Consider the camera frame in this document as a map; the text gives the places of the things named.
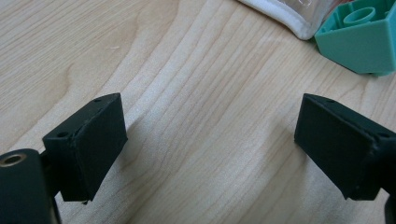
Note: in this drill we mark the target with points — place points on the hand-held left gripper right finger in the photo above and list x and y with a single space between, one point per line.
342 149

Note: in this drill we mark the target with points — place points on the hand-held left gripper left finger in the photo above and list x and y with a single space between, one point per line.
90 149

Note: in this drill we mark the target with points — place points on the clear plastic bag white trim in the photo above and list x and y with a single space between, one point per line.
292 15

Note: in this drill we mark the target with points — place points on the mint green roof building block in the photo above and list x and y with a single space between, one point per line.
358 46

